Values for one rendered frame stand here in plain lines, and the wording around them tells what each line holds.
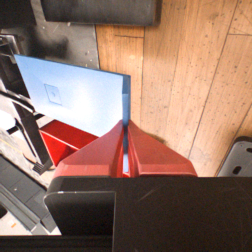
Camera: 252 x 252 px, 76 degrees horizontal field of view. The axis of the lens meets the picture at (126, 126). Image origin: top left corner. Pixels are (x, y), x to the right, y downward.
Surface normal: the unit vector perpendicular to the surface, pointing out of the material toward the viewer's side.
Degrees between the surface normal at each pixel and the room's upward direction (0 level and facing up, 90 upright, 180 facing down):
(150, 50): 0
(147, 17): 0
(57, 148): 90
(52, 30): 0
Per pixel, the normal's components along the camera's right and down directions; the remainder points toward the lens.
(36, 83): -0.51, 0.51
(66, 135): -0.02, -0.80
